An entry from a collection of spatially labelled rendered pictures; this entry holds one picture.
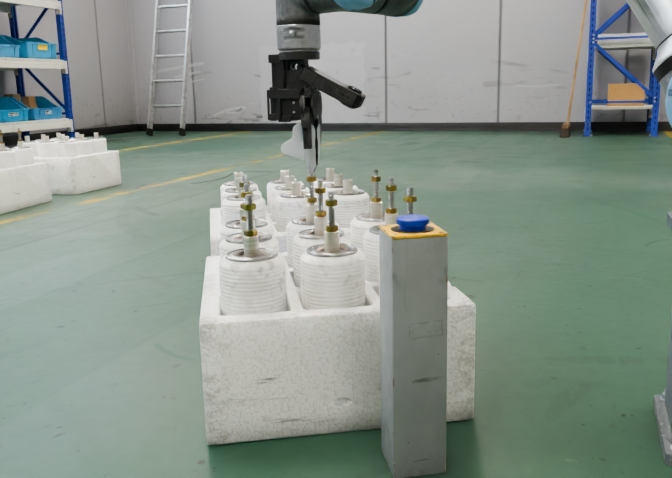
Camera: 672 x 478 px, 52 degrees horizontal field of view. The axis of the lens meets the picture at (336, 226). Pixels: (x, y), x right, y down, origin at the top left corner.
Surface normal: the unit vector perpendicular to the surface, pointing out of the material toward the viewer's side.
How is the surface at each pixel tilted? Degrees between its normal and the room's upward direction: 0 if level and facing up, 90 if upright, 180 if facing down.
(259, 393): 90
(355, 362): 90
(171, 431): 0
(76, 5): 90
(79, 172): 90
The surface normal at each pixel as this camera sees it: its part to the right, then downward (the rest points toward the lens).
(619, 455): -0.02, -0.98
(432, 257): 0.16, 0.19
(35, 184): 0.97, 0.02
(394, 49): -0.34, 0.19
